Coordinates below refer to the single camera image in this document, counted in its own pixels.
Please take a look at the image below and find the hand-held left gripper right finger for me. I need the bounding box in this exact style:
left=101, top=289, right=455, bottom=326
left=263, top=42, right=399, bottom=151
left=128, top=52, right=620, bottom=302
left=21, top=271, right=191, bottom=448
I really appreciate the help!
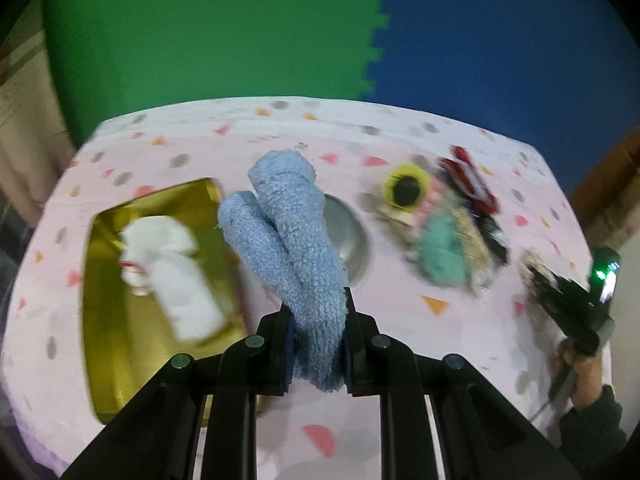
left=342, top=287, right=583, bottom=480

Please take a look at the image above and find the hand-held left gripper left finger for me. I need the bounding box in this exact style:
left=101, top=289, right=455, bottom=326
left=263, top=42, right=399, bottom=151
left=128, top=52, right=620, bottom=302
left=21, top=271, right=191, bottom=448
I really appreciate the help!
left=60, top=306, right=297, bottom=480

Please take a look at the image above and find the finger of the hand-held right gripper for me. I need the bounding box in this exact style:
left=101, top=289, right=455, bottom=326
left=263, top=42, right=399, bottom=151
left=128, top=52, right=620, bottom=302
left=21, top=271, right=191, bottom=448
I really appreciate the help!
left=525, top=262, right=576, bottom=313

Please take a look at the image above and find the beige fuzzy sock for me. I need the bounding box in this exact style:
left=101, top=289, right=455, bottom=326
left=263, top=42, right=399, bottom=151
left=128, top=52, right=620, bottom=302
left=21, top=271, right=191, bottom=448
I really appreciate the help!
left=460, top=205, right=512, bottom=291

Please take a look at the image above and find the teal fuzzy sock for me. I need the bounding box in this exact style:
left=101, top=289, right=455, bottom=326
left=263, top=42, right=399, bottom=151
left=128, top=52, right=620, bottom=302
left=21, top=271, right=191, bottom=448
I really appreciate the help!
left=417, top=210, right=473, bottom=286

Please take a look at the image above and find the blue fuzzy sock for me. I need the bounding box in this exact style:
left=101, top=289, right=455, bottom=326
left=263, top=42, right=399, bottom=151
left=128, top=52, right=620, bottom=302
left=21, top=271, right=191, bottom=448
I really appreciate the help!
left=217, top=149, right=349, bottom=393

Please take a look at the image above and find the red patterned sock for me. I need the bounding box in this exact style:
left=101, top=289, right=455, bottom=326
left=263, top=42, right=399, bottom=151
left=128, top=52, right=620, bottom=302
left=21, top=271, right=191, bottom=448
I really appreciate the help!
left=439, top=146, right=500, bottom=217

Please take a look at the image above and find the white sock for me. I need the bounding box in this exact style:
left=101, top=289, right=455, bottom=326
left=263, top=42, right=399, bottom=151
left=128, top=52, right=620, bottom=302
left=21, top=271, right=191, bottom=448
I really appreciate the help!
left=119, top=215, right=225, bottom=342

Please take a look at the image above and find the yellow sock with black toe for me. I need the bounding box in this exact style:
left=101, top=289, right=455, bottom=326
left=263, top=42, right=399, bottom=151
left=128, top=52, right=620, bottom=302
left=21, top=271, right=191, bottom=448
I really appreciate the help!
left=377, top=162, right=433, bottom=221

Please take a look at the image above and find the gold metal tray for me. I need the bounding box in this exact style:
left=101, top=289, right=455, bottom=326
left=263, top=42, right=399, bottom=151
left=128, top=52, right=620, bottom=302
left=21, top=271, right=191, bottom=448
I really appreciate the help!
left=81, top=176, right=266, bottom=425

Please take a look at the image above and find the person's right forearm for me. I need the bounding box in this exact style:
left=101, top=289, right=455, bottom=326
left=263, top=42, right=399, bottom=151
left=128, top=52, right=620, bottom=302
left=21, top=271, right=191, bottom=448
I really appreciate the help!
left=557, top=385, right=628, bottom=480

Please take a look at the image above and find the person's right hand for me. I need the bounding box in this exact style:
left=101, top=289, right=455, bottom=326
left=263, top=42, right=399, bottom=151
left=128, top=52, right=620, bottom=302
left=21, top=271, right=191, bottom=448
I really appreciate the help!
left=550, top=340, right=607, bottom=409

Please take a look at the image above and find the metal bowl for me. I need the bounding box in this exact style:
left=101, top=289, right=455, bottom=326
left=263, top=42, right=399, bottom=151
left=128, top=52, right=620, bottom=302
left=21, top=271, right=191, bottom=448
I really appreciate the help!
left=322, top=194, right=373, bottom=286

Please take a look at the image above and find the brown cardboard box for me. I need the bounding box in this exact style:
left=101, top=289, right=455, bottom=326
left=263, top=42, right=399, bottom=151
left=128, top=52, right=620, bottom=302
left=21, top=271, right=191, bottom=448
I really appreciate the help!
left=570, top=130, right=640, bottom=257

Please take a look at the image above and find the blue foam mat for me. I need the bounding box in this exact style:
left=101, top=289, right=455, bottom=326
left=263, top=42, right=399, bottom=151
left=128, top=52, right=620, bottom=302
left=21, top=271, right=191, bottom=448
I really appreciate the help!
left=360, top=0, right=640, bottom=196

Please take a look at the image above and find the green foam mat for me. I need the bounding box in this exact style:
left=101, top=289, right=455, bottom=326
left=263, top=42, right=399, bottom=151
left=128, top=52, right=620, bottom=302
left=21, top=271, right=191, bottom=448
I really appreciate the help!
left=40, top=0, right=393, bottom=147

